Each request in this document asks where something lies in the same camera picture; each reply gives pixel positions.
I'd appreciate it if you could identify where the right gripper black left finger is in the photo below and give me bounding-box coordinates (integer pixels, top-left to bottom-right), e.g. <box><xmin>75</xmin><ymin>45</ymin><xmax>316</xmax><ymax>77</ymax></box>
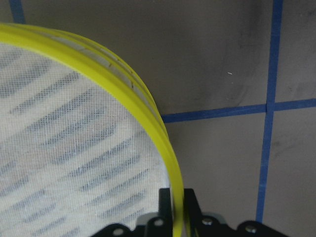
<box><xmin>158</xmin><ymin>188</ymin><xmax>173</xmax><ymax>222</ymax></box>

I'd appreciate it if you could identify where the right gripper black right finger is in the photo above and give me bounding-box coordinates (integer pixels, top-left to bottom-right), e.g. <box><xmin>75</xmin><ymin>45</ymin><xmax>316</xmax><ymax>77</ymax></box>
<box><xmin>184</xmin><ymin>188</ymin><xmax>202</xmax><ymax>222</ymax></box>

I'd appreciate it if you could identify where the yellow steamer layer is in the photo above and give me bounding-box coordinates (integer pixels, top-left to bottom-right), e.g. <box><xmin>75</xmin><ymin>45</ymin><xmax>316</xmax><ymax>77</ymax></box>
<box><xmin>0</xmin><ymin>23</ymin><xmax>183</xmax><ymax>237</ymax></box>

